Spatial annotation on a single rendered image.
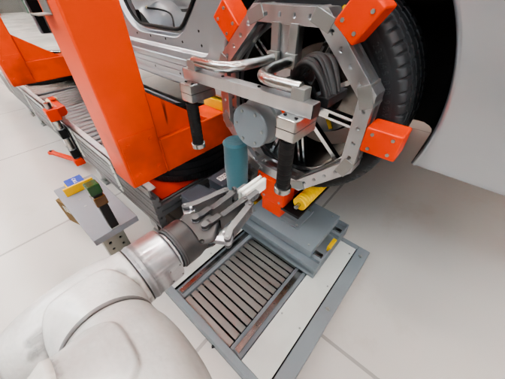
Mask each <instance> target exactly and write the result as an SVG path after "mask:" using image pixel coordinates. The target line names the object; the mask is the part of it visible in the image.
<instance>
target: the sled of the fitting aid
mask: <svg viewBox="0 0 505 379"><path fill-rule="evenodd" d="M261 199H262V197H260V198H258V199H257V200H256V201H254V203H253V204H252V206H253V205H255V204H256V203H257V202H259V201H260V200H261ZM348 227H349V225H348V224H347V223H345V222H343V221H341V220H339V221H338V223H337V224H336V226H335V227H334V228H333V229H332V230H331V231H330V233H329V234H328V235H327V237H326V238H325V239H324V241H323V242H322V243H321V244H320V245H319V246H318V248H317V249H316V250H315V251H314V253H313V254H312V255H311V257H308V256H306V255H305V254H303V253H302V252H301V251H299V250H297V249H296V248H294V247H293V246H291V245H290V244H288V243H286V242H285V241H284V240H282V239H281V238H279V237H277V236H276V235H275V234H273V233H271V232H269V231H268V230H267V229H265V228H264V227H262V226H260V225H259V224H258V223H256V222H255V221H253V220H251V219H250V218H249V219H248V220H247V221H246V223H245V224H244V225H243V227H242V230H244V231H245V232H247V233H248V234H250V235H251V236H253V237H254V238H255V239H257V240H258V241H260V242H261V243H263V244H264V245H265V246H267V247H268V248H270V249H271V250H272V251H274V252H275V253H277V254H278V255H280V256H281V257H282V258H284V259H285V260H287V261H288V262H290V263H291V264H293V265H294V266H295V267H297V268H298V269H300V270H301V271H302V272H304V273H305V274H307V275H308V276H310V277H311V278H314V276H315V275H316V273H317V272H318V271H319V269H320V268H321V267H322V265H323V264H324V263H325V261H326V260H327V258H328V257H329V256H330V255H331V253H332V252H333V250H334V249H335V247H336V246H337V245H338V244H339V242H340V241H341V239H342V238H343V237H344V235H345V234H346V231H347V229H348Z"/></svg>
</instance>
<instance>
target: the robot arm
mask: <svg viewBox="0 0 505 379"><path fill-rule="evenodd" d="M231 189H232V190H229V189H228V187H224V188H222V189H219V190H217V191H216V192H214V193H211V194H209V195H207V196H204V197H202V198H200V199H197V200H195V201H193V202H187V203H183V204H182V208H183V213H184V215H183V216H182V217H181V218H180V220H174V221H173V222H171V223H169V224H168V225H167V226H165V227H164V228H162V229H160V230H159V233H157V232H155V231H150V232H148V233H147V234H145V235H143V236H142V237H140V238H139V239H138V240H136V241H134V242H133V243H131V244H130V245H128V246H125V247H124V248H123V249H122V250H121V251H119V252H117V253H115V254H114V255H112V256H109V257H107V258H104V259H100V260H98V261H96V262H94V263H92V264H90V265H88V266H87V267H85V268H82V269H81V270H79V271H78V272H76V273H74V274H73V275H71V276H70V277H68V278H66V279H65V280H63V281H62V282H61V283H59V284H57V285H56V286H54V287H53V288H52V289H51V290H49V291H47V292H46V293H45V294H43V295H42V296H41V297H39V298H38V299H37V300H36V301H34V302H33V303H32V304H31V305H30V306H28V307H27V308H26V309H25V310H24V311H23V312H22V313H21V314H19V315H18V316H17V317H16V318H15V319H14V320H13V321H12V322H11V323H10V324H9V325H8V326H7V327H6V328H5V330H4V331H3V332H2V333H1V334H0V378H1V379H212V377H211V376H210V373H209V371H208V370H207V367H206V365H205V364H204V362H203V361H202V359H201V357H200V356H199V355H198V353H197V351H196V350H195V348H194V347H193V346H192V344H191V343H190V342H189V340H188V339H187V338H186V336H185V335H184V334H183V333H182V332H181V331H180V329H179V328H178V327H177V326H176V325H175V324H174V323H173V322H172V321H171V320H170V319H169V318H168V317H167V316H166V315H165V314H163V313H162V312H161V311H158V310H157V309H156V308H155V307H154V306H153V305H152V302H153V301H154V300H155V299H156V298H158V297H160V296H161V295H162V294H163V292H164V291H166V290H167V289H168V288H169V287H170V286H172V285H173V284H174V283H175V282H177V281H178V280H179V279H180V278H181V277H182V276H183V275H184V272H185V271H184V267H187V266H188V265H190V264H191V263H192V262H194V261H195V260H196V259H197V258H198V257H199V256H200V255H201V254H202V253H203V252H204V251H205V250H206V249H207V248H209V247H213V246H214V245H215V244H224V245H225V248H227V249H229V248H231V246H232V243H233V240H234V237H235V236H236V235H237V233H238V232H239V231H240V230H241V228H242V227H243V225H244V224H245V223H246V221H247V220H248V219H249V218H250V217H251V215H252V214H253V202H254V201H255V200H256V199H257V198H258V197H259V193H261V192H262V191H263V190H265V189H266V178H265V177H263V178H262V176H261V175H259V176H258V177H256V178H255V179H253V180H251V181H250V182H249V183H248V184H243V185H241V186H239V187H238V188H237V187H235V186H233V187H232V188H231ZM222 195H223V196H222ZM237 199H238V200H237ZM231 220H232V222H231V223H230V224H229V225H228V227H227V229H226V230H225V231H222V234H221V235H219V231H221V230H222V229H223V228H224V226H225V225H226V224H227V223H229V222H230V221H231Z"/></svg>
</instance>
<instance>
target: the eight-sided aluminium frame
mask: <svg viewBox="0 0 505 379"><path fill-rule="evenodd" d="M342 10H343V9H342V7H341V6H339V5H331V4H329V5H310V4H295V3H279V2H258V3H253V4H252V6H251V7H250V9H249V10H248V11H247V12H246V16H245V17H244V18H243V20H242V22H241V23H240V25H239V26H238V28H237V30H236V32H235V33H234V34H233V36H232V38H231V40H230V41H229V43H228V44H227V46H226V48H225V49H224V51H223V52H222V53H221V55H220V57H219V61H236V60H241V59H242V58H243V56H244V55H245V54H246V52H247V51H248V49H249V48H250V47H251V46H252V44H253V43H254V41H255V40H256V39H257V37H258V36H259V35H260V33H261V32H262V30H263V29H264V28H265V27H266V25H267V24H268V23H272V22H273V21H274V22H280V24H286V25H290V23H297V24H299V26H307V27H315V28H319V29H320V31H321V32H322V34H323V36H324V38H325V40H326V41H327V43H328V45H329V47H330V48H331V51H332V53H333V54H334V56H335V58H336V60H337V61H338V63H339V65H340V67H341V68H342V70H343V73H344V74H345V75H346V78H347V80H348V81H349V83H350V85H351V87H352V89H353V90H354V92H355V94H356V96H357V97H358V101H357V105H356V107H355V112H354V115H353V118H352V122H351V126H350V128H349V133H348V136H347V139H346V143H345V147H344V149H343V154H342V157H341V159H338V160H336V161H333V162H330V163H328V164H326V165H323V166H321V167H319V168H316V169H313V170H312V171H309V172H306V173H303V172H302V171H299V170H297V169H295V168H292V176H291V181H290V184H291V186H292V189H296V190H298V191H299V190H304V189H306V188H308V187H311V186H315V185H317V184H320V183H324V182H326V181H329V180H333V179H335V178H338V177H343V176H344V175H347V174H351V173H352V172H353V171H354V169H355V168H356V167H357V166H358V165H359V163H360V161H361V158H362V157H363V156H362V155H363V151H360V146H361V143H362V140H363V137H364V134H365V131H366V128H367V127H368V126H369V125H370V124H371V123H372V122H373V121H374V120H375V118H376V114H377V112H378V110H379V107H380V103H381V102H382V101H383V95H384V92H385V88H384V86H383V84H382V82H381V78H379V77H378V75H377V73H376V71H375V69H374V68H373V66H372V64H371V62H370V60H369V58H368V57H367V54H366V53H365V51H364V48H363V46H362V45H361V43H359V44H355V45H350V43H349V42H348V41H347V40H346V38H345V37H344V36H343V34H342V32H341V31H340V30H339V29H338V28H337V27H336V26H335V24H334V22H335V20H336V18H337V17H338V15H339V14H340V12H341V11H342ZM221 95H222V112H223V114H222V116H223V120H224V122H225V124H226V127H228V129H229V130H230V132H231V134H232V135H237V133H236V131H235V128H234V112H235V110H236V108H237V107H238V106H239V105H240V96H236V95H233V94H231V93H228V92H224V91H222V90H221ZM247 151H248V160H249V163H250V164H251V166H252V167H253V168H255V169H256V170H257V171H258V170H260V171H262V172H263V173H265V174H267V175H269V176H271V177H272V178H274V179H277V163H278V161H277V160H275V159H272V158H270V157H269V156H266V155H265V154H264V152H263V151H262V149H261V148H260V147H257V148H253V147H249V146H248V145H247Z"/></svg>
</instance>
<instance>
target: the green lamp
mask: <svg viewBox="0 0 505 379"><path fill-rule="evenodd" d="M83 187H84V189H85V190H86V192H87V193H88V194H89V195H90V196H91V197H94V196H96V195H98V194H100V193H102V192H103V190H102V188H101V186H100V184H99V183H98V182H97V181H96V180H95V179H93V180H90V181H88V182H86V183H84V184H83Z"/></svg>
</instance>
